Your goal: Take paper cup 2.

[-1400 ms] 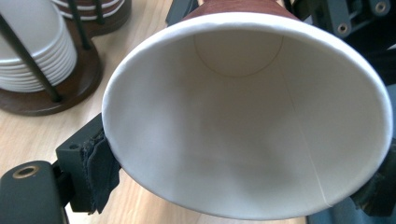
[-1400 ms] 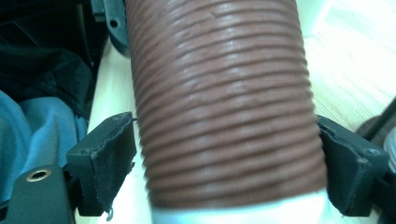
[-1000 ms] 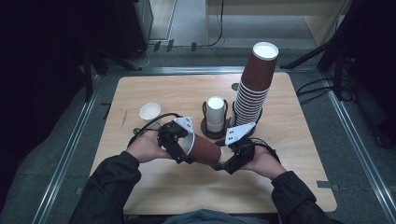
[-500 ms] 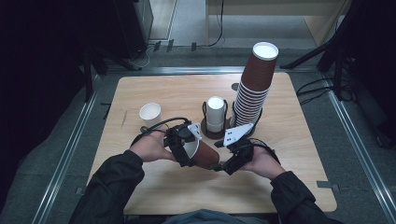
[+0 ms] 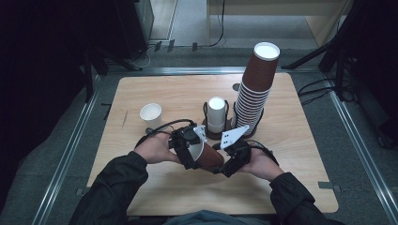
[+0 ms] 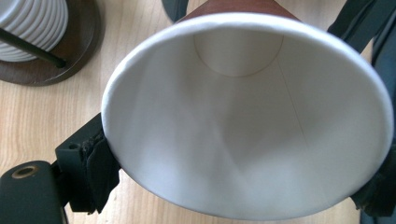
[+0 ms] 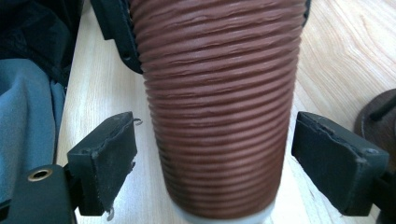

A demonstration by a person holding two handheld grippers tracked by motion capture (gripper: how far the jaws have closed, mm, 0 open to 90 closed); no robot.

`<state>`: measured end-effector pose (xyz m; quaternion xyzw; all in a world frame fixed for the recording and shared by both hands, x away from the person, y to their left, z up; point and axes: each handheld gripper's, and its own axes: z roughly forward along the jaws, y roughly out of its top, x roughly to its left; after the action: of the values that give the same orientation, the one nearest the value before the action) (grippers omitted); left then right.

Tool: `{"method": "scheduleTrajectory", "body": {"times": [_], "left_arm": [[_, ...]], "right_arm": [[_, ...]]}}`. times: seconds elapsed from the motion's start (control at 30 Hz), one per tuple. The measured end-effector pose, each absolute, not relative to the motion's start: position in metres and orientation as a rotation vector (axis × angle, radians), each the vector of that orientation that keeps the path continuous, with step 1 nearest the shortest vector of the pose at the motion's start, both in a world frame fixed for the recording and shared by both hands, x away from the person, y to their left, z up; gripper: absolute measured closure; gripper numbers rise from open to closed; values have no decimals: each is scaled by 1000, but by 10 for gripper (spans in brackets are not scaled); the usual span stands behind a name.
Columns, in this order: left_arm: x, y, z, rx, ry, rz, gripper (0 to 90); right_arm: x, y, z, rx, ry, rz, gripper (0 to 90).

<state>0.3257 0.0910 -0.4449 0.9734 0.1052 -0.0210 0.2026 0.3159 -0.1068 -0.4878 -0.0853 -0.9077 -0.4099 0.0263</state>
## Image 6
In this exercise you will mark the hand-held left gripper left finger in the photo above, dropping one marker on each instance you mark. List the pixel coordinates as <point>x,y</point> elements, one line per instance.
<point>84,174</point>

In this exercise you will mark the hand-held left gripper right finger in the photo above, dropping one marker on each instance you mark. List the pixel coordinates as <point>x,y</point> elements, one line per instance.
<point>381,196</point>

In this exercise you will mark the stack of white cups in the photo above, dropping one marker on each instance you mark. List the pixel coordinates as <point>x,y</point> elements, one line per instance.
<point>31,25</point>

